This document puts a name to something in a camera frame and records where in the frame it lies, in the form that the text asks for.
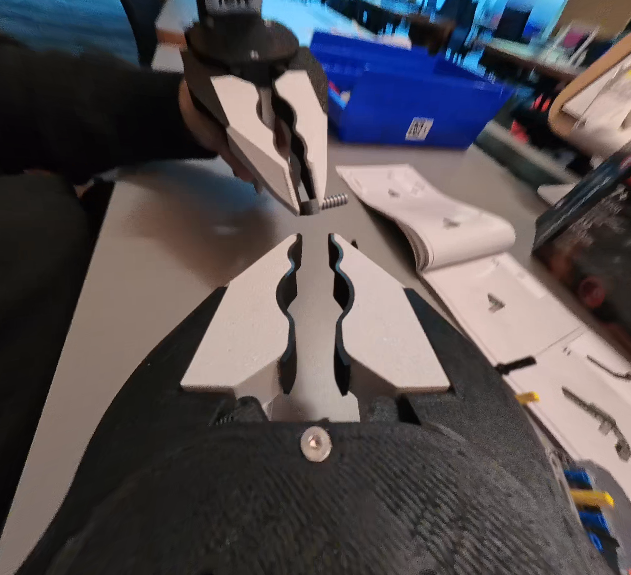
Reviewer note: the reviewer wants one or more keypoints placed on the person's dark clothed lap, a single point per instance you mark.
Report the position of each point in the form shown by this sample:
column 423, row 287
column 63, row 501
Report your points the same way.
column 39, row 289

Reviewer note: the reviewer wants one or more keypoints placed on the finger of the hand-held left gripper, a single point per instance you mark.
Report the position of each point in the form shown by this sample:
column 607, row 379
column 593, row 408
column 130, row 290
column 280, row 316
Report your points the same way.
column 251, row 141
column 313, row 131

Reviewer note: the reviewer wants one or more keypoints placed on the small yellow toy piece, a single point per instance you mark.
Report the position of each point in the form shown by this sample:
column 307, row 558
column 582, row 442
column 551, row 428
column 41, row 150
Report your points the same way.
column 527, row 397

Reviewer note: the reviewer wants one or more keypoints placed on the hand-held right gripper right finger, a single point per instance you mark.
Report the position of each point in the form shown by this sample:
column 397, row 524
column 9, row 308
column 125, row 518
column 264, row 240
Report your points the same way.
column 389, row 338

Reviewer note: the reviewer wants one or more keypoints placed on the dark printed toy box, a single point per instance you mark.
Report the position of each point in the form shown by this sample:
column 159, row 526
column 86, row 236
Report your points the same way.
column 591, row 249

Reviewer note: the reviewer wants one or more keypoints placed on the small grey spring part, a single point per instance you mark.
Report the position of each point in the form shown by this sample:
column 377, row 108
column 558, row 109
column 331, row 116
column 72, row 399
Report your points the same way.
column 333, row 201

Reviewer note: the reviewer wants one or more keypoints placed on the person's left hand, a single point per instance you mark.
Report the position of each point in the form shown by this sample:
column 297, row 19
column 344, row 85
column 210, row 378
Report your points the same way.
column 202, row 129

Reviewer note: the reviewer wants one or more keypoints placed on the person's left forearm black sleeve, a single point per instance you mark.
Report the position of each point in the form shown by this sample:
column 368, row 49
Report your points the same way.
column 84, row 111

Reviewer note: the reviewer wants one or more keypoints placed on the open white instruction booklet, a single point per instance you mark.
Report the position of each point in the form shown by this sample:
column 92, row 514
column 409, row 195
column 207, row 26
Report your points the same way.
column 443, row 220

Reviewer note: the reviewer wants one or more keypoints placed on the blue and yellow bricks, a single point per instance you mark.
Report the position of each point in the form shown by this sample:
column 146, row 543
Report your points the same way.
column 586, row 501

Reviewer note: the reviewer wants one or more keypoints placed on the blue plastic bin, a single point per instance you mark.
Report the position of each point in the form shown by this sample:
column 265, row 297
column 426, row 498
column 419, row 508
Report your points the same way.
column 414, row 102

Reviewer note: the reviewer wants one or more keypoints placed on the small black toy pin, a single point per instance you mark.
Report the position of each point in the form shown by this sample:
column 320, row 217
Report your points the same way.
column 515, row 365

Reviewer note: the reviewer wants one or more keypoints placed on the cardboard board with instruction sheet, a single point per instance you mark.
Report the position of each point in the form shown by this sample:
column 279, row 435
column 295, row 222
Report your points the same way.
column 596, row 92

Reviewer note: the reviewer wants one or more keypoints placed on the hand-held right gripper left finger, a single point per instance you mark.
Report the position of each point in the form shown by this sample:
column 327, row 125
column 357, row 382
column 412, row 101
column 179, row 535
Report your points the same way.
column 236, row 333

